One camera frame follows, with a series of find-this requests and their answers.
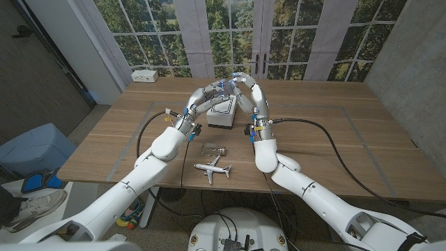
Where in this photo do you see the basket of colourful toys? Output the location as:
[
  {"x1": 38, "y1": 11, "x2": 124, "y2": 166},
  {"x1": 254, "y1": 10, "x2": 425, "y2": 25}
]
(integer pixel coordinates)
[{"x1": 116, "y1": 198, "x2": 144, "y2": 230}]

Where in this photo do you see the black door handle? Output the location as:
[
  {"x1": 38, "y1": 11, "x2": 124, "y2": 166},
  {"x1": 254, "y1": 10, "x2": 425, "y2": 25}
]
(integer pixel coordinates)
[{"x1": 12, "y1": 24, "x2": 34, "y2": 38}]

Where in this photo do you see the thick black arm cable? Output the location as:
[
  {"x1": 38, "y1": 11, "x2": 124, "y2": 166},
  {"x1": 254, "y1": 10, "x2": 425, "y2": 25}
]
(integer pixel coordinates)
[
  {"x1": 136, "y1": 110, "x2": 180, "y2": 158},
  {"x1": 273, "y1": 118, "x2": 446, "y2": 219}
]

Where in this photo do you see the white toy airplane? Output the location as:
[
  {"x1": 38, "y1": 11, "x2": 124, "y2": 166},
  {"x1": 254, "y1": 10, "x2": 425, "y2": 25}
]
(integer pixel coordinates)
[{"x1": 193, "y1": 155, "x2": 233, "y2": 185}]

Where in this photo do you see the white table leg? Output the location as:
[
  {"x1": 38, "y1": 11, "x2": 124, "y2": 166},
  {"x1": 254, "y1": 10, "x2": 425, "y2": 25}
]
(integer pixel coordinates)
[{"x1": 139, "y1": 188, "x2": 161, "y2": 230}]

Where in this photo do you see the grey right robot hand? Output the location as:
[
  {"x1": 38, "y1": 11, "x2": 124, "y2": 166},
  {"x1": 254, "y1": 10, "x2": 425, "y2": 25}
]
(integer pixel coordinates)
[{"x1": 229, "y1": 72, "x2": 275, "y2": 142}]

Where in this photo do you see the printed window backdrop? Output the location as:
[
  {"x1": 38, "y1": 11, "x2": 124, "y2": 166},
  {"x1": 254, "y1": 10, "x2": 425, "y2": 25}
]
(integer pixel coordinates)
[{"x1": 75, "y1": 0, "x2": 408, "y2": 83}]

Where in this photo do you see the round black floor fan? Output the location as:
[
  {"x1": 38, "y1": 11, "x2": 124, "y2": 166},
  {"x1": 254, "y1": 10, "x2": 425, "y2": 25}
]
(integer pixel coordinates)
[{"x1": 159, "y1": 187, "x2": 187, "y2": 203}]

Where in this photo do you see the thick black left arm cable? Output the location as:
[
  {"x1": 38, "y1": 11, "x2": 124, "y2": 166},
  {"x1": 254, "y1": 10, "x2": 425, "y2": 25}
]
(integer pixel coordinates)
[{"x1": 136, "y1": 110, "x2": 180, "y2": 158}]

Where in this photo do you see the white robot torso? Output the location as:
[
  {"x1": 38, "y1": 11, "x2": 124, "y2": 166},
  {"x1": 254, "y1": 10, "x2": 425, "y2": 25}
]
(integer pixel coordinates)
[{"x1": 187, "y1": 207, "x2": 289, "y2": 251}]

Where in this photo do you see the white power strip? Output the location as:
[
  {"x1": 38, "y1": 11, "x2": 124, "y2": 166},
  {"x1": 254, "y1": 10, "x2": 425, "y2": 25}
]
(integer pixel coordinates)
[{"x1": 130, "y1": 69, "x2": 160, "y2": 84}]

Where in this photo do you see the grey sneaker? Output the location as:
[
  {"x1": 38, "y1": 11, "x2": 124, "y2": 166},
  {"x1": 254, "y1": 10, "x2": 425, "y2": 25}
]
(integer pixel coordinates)
[{"x1": 2, "y1": 189, "x2": 68, "y2": 234}]

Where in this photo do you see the clear glass bottle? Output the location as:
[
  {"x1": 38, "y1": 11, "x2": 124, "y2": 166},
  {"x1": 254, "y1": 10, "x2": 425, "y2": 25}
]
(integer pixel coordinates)
[{"x1": 200, "y1": 142, "x2": 227, "y2": 157}]

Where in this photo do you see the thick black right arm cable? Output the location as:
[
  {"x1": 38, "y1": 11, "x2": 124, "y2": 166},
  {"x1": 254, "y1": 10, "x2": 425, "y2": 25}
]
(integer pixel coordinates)
[{"x1": 273, "y1": 118, "x2": 446, "y2": 219}]

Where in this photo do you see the white box with black print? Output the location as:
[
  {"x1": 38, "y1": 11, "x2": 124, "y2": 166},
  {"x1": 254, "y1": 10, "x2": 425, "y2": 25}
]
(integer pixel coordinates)
[{"x1": 206, "y1": 94, "x2": 238, "y2": 130}]

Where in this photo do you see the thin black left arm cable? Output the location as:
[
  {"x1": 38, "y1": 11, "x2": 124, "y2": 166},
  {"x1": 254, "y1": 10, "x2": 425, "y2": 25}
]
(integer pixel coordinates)
[{"x1": 179, "y1": 139, "x2": 191, "y2": 191}]

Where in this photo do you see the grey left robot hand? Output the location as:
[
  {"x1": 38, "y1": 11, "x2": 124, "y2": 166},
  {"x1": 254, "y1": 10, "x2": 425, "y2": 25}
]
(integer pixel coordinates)
[{"x1": 175, "y1": 80, "x2": 231, "y2": 139}]

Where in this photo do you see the blue-grey storage bin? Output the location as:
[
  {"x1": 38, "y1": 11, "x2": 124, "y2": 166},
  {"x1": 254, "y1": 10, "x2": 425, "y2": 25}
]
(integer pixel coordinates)
[{"x1": 0, "y1": 122, "x2": 77, "y2": 178}]

